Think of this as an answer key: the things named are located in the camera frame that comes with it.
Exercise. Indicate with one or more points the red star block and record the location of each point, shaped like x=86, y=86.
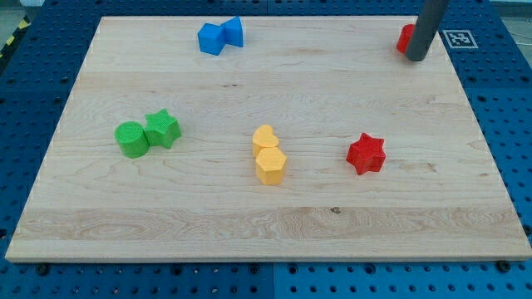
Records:
x=366, y=154

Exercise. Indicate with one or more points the white fiducial marker tag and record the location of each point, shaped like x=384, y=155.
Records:
x=460, y=39

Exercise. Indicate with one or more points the blue triangular block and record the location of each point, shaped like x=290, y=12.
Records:
x=233, y=32

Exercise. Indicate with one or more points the green star block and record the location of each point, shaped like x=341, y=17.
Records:
x=162, y=129

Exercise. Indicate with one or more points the yellow hexagon block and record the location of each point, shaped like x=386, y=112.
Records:
x=270, y=166

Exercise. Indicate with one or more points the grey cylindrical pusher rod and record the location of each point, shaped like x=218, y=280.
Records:
x=426, y=26

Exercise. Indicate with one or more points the yellow black hazard tape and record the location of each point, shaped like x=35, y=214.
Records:
x=13, y=42

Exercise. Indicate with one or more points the light wooden board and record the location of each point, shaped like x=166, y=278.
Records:
x=319, y=82

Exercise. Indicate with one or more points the green cylinder block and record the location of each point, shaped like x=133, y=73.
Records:
x=131, y=138

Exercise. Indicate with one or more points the yellow heart block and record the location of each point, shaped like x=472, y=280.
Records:
x=264, y=137

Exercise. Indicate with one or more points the blue cube block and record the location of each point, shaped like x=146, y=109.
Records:
x=211, y=39

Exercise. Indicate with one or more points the red cylinder block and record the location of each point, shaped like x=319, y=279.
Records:
x=405, y=37

